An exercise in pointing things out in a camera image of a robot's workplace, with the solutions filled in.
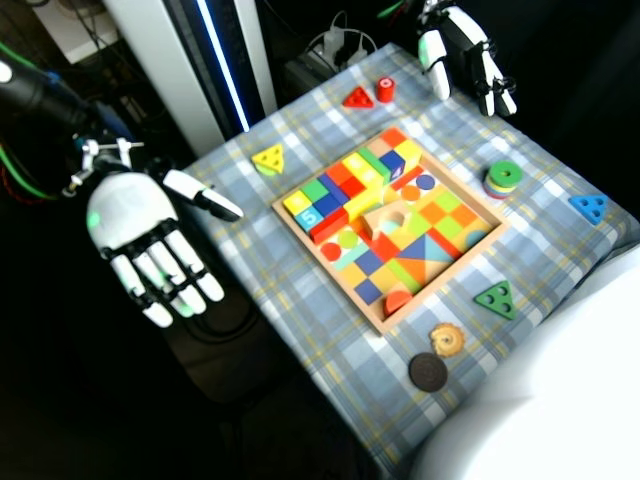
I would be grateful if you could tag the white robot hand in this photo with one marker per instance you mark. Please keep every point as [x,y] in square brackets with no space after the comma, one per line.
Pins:
[132,215]
[465,27]

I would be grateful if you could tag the plain wooden block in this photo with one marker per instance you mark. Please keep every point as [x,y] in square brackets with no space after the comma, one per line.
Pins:
[380,225]

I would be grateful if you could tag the red cylinder piece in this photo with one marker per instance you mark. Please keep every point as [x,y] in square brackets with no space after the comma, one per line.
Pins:
[385,91]

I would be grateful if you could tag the red semicircle block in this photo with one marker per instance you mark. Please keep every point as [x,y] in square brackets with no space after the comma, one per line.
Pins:
[397,300]

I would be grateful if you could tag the white power strip with plugs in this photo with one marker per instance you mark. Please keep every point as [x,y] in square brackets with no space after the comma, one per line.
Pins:
[334,42]

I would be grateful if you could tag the red triangle with holes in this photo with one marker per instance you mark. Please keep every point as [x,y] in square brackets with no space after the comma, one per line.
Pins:
[352,101]

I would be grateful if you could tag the yellow triangle with holes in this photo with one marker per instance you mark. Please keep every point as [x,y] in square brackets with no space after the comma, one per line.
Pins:
[260,159]

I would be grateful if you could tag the white column with blue light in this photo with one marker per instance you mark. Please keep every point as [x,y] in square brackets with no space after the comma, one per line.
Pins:
[150,60]

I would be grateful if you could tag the dark grey box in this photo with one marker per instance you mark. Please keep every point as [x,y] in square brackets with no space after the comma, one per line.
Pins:
[305,70]

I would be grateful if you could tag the black round base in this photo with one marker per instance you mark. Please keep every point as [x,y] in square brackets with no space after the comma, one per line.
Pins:
[225,360]

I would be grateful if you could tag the wooden tray with printed shapes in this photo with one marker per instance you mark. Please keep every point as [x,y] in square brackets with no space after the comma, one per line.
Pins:
[450,220]

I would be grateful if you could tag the white box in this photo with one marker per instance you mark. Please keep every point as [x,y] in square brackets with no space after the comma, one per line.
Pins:
[52,35]

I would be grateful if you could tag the blue triangle with holes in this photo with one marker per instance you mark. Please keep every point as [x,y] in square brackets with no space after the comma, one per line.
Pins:
[577,204]

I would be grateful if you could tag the blue plaid tablecloth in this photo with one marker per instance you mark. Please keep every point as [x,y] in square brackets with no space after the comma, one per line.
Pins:
[350,360]

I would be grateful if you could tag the green triangle with holes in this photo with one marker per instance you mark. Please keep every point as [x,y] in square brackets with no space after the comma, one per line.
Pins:
[482,300]

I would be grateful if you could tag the tan toy biscuit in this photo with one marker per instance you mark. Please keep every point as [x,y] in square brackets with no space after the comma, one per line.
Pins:
[440,332]

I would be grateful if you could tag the dark chocolate toy biscuit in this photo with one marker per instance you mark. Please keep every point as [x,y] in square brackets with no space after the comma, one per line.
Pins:
[427,371]

